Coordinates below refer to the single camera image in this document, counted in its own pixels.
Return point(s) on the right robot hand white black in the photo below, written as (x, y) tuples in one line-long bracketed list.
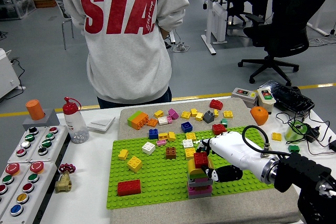
[(236, 150)]

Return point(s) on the red square brick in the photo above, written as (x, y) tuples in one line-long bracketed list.
[(200, 159)]

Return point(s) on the blue brick with round hole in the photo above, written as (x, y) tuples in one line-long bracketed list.
[(186, 126)]

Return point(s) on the magenta brick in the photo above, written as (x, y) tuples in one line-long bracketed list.
[(173, 113)]

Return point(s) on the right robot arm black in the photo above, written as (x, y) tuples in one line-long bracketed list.
[(302, 169)]

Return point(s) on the person's left forearm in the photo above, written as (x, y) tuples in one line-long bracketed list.
[(163, 33)]

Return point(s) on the green and white brick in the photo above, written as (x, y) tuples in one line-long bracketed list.
[(224, 121)]

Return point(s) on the small yellow brick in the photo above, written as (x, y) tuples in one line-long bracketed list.
[(216, 113), (123, 154)]

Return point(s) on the grey sloped brick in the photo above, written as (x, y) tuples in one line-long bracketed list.
[(208, 116)]

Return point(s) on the yellow arched brick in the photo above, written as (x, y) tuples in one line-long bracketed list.
[(193, 170)]

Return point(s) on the lime flat brick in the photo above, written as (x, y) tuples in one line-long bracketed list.
[(195, 176)]

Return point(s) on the small white brick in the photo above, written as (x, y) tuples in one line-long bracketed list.
[(162, 120), (188, 143)]

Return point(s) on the red sloped brick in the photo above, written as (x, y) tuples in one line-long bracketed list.
[(216, 104)]

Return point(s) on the brown brick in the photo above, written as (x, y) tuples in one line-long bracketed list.
[(170, 152)]

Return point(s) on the small pink brick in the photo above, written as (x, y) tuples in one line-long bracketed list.
[(161, 142), (169, 119)]

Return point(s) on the green studded baseplate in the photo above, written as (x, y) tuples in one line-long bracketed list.
[(162, 176)]

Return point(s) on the white square brick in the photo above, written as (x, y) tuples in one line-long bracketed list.
[(148, 148)]

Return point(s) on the small orange brick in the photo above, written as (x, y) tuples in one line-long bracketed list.
[(152, 122)]

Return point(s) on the orange long brick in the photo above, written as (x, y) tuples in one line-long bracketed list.
[(140, 121)]

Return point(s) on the large yellow square brick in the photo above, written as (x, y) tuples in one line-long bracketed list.
[(134, 163)]

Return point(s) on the lime long brick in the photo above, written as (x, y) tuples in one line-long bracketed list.
[(133, 117)]

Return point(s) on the red long brick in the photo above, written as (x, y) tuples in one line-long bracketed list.
[(128, 187)]

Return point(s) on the orange fruit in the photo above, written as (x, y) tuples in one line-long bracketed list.
[(259, 115)]

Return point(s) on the grey foam mat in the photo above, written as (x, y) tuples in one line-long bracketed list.
[(236, 208)]

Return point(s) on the green translucent cup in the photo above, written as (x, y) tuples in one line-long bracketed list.
[(295, 130)]

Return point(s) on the black power adapter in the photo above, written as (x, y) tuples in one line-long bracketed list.
[(312, 133)]

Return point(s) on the black plug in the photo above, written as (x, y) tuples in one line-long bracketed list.
[(333, 146)]

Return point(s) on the white power strip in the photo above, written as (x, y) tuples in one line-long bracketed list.
[(180, 47)]

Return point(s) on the black floor adapter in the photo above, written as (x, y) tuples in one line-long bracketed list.
[(168, 45)]

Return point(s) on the white computer tower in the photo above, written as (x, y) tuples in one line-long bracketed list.
[(219, 22)]

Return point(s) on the black office chair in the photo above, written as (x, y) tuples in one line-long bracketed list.
[(288, 30)]

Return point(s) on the white desk foot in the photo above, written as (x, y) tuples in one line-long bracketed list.
[(319, 28)]

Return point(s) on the squeeze bottle red cap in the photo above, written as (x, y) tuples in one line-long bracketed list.
[(74, 124)]

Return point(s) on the brass valve red handwheel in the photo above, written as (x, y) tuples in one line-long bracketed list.
[(64, 180)]

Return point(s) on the control box two green buttons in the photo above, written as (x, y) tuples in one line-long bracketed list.
[(56, 142)]

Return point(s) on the grey block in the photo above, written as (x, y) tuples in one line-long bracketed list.
[(50, 123)]

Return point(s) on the control box yellow blue buttons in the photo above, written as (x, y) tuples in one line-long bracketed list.
[(36, 195)]

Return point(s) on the orange cylinder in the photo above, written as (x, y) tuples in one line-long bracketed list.
[(35, 109)]

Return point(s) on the metal chair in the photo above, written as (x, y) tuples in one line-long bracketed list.
[(63, 35)]

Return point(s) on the control box with white button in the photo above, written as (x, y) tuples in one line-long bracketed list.
[(18, 140)]

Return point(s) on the control box red mushroom button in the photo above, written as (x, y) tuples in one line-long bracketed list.
[(12, 169)]

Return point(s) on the white cabinet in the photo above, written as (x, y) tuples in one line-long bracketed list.
[(8, 74)]

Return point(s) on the brown wooden pallet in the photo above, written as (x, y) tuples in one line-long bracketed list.
[(44, 1)]

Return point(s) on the clear plastic crate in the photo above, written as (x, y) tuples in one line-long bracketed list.
[(15, 5)]

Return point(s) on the grey switch box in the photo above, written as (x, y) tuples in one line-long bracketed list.
[(244, 95)]

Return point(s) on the cream switch box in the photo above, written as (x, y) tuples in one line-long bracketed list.
[(265, 100)]

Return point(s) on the white switch plate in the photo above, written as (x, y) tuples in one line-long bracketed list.
[(101, 123)]

